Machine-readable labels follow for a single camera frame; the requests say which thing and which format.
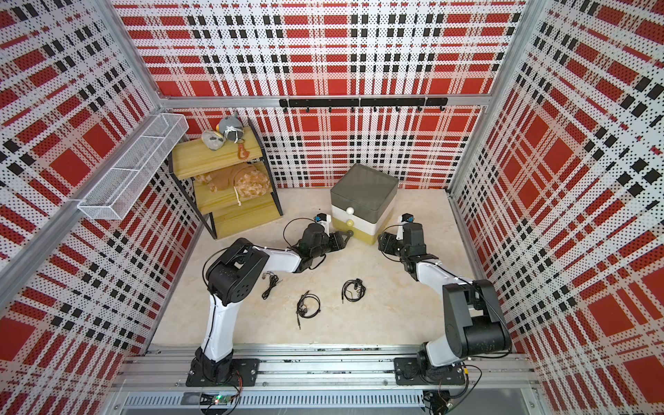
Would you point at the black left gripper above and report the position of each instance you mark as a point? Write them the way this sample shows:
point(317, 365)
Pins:
point(338, 241)

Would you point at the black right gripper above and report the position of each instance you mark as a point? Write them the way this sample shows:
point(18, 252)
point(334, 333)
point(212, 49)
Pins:
point(386, 244)

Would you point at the yellow bottom drawer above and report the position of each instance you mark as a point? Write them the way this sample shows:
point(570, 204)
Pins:
point(365, 232)

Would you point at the white drawer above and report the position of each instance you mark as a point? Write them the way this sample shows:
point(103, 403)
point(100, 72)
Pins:
point(351, 213)

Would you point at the black earphones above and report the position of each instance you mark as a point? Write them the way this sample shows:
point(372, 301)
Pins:
point(353, 291)
point(308, 307)
point(273, 280)

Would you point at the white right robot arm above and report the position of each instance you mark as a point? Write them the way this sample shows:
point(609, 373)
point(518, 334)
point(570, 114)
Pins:
point(474, 326)

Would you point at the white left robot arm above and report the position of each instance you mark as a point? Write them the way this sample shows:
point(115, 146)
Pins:
point(229, 281)

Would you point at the three-tier plastic drawer cabinet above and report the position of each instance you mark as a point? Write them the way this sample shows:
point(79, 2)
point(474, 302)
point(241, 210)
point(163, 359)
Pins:
point(362, 202)

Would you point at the brown plush toy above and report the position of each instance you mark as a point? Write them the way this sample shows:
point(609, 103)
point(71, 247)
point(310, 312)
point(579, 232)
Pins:
point(245, 180)

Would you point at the wooden three-tier shelf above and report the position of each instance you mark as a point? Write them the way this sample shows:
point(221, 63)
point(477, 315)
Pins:
point(221, 213)

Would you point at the orange carabiner clip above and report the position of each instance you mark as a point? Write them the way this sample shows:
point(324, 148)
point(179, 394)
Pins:
point(243, 153)

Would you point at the white grey plush toy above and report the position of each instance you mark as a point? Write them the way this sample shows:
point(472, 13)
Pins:
point(213, 140)

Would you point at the green circuit board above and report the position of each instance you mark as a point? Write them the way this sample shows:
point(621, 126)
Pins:
point(216, 400)

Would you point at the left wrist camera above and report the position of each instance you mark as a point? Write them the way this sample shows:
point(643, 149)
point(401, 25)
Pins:
point(324, 220)

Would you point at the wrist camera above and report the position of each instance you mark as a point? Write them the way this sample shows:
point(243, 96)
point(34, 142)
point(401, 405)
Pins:
point(403, 220)
point(324, 220)

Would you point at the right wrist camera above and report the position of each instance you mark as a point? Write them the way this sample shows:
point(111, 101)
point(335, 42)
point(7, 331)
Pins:
point(403, 220)

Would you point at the black wall hook rail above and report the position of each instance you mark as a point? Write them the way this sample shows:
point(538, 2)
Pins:
point(307, 104)

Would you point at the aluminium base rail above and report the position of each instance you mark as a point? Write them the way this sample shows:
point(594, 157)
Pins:
point(328, 379)

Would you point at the white wire mesh basket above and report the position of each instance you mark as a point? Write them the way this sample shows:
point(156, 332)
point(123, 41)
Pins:
point(113, 196)

